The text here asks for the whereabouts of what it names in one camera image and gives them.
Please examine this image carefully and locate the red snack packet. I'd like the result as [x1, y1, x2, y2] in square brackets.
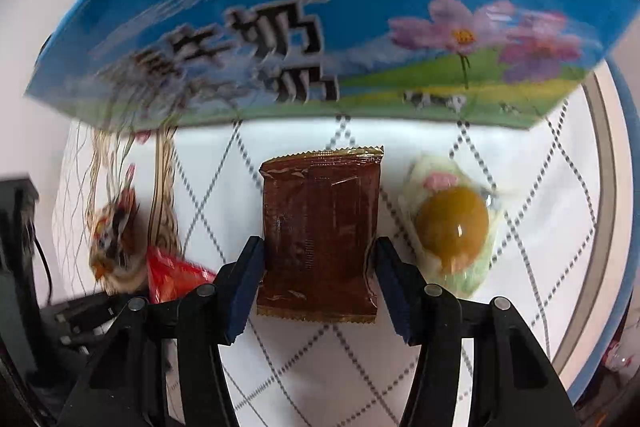
[146, 246, 216, 305]

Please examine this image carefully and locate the dark red-brown snack packet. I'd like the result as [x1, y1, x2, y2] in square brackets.
[256, 146, 384, 324]

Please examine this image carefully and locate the orange snack packet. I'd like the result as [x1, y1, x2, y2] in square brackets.
[89, 186, 146, 295]

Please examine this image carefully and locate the blue bed sheet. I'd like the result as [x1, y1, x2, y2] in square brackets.
[554, 61, 639, 401]

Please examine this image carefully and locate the jelly cup with yellow fruit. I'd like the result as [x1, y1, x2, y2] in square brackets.
[398, 154, 503, 298]

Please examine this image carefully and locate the open cardboard milk box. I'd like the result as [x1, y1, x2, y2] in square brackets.
[27, 0, 639, 131]

